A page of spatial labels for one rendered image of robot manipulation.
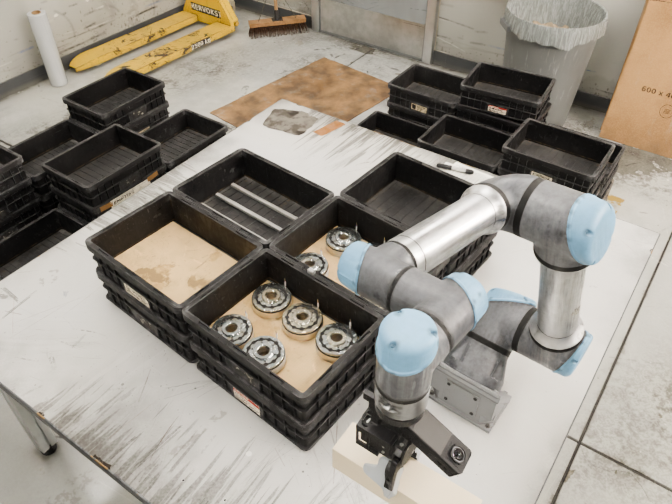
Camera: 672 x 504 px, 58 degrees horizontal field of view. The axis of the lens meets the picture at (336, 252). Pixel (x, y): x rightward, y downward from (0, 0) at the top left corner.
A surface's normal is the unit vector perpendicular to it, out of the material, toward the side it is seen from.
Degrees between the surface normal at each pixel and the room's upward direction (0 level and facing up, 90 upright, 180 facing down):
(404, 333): 0
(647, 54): 78
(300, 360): 0
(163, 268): 0
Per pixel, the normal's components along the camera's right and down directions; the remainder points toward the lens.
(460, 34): -0.57, 0.55
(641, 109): -0.54, 0.36
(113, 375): 0.00, -0.74
